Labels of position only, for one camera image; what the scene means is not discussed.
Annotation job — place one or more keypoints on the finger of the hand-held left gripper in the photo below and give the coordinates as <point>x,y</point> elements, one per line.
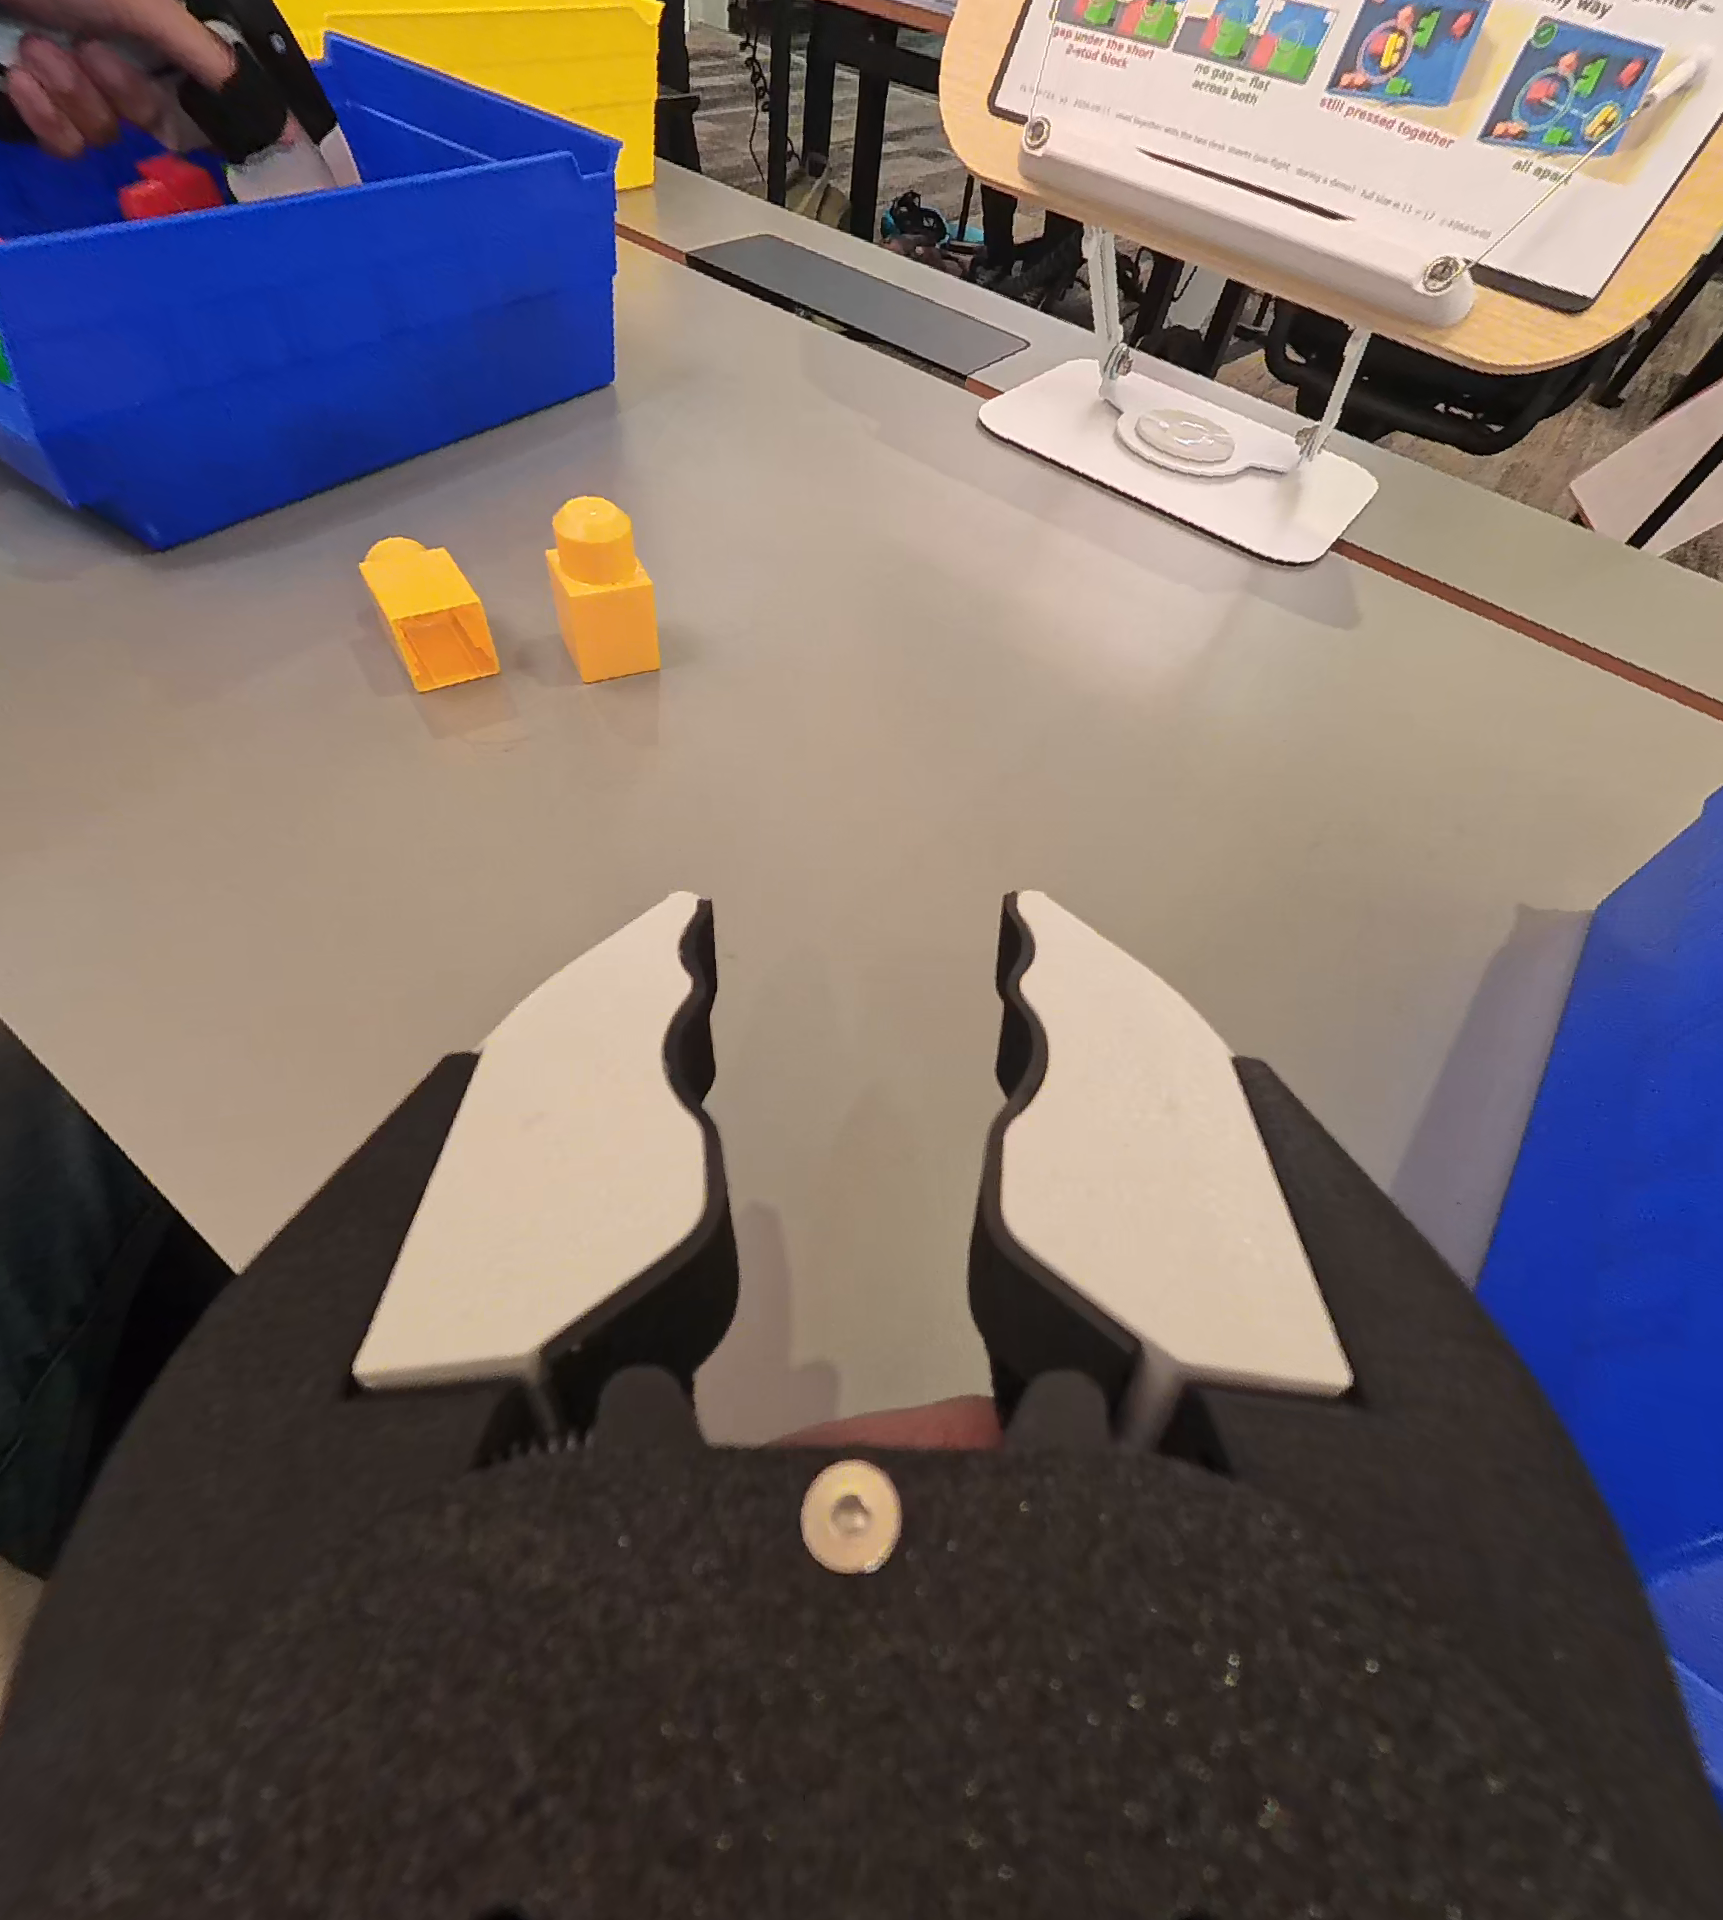
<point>296,168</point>

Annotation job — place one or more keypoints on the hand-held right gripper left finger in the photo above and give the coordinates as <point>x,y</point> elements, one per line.
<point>531,1217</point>

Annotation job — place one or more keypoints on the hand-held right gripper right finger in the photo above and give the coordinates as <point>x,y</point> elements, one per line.
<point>1176,1217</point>

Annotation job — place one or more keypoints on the blue storage bin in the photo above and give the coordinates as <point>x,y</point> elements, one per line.
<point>290,358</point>
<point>1704,1202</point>

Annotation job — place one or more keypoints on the orange mega block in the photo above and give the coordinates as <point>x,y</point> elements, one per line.
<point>435,632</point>
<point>609,617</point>

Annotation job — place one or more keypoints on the pile of colourful blocks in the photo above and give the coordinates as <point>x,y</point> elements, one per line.
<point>165,184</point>

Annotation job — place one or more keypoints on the person's left hand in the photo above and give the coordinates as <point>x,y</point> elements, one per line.
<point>112,75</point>

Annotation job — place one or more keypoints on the yellow storage bin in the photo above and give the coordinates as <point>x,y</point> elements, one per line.
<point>531,59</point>

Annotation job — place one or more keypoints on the person's jeans leg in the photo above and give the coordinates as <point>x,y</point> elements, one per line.
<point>26,1291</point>

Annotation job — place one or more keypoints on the black flat panel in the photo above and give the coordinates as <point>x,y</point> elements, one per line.
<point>862,299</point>

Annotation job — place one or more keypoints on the white board stand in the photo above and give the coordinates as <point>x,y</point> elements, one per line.
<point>1099,450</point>

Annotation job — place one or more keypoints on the printed instruction sheet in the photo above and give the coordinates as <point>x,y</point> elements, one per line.
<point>1253,92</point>

